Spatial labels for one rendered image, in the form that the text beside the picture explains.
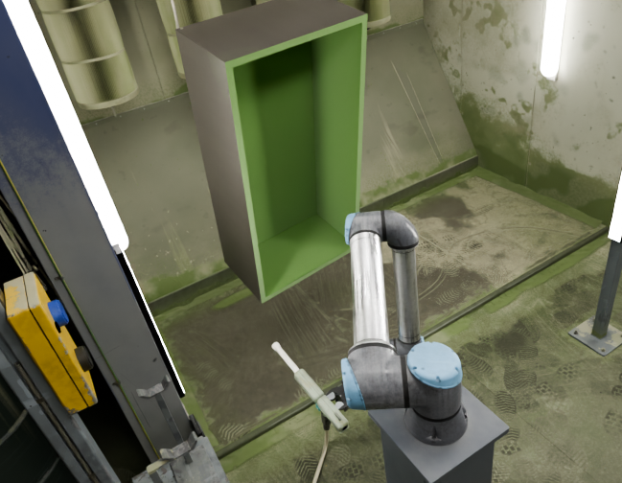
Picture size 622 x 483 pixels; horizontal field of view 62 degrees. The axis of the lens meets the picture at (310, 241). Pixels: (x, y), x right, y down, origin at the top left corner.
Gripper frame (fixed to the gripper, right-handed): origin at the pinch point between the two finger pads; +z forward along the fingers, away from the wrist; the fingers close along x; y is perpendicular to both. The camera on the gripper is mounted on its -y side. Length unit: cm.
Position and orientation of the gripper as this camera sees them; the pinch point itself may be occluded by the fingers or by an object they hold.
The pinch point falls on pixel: (323, 409)
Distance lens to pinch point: 221.1
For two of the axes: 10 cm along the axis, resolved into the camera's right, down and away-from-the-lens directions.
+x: -6.2, -5.5, 5.6
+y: 0.1, 7.0, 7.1
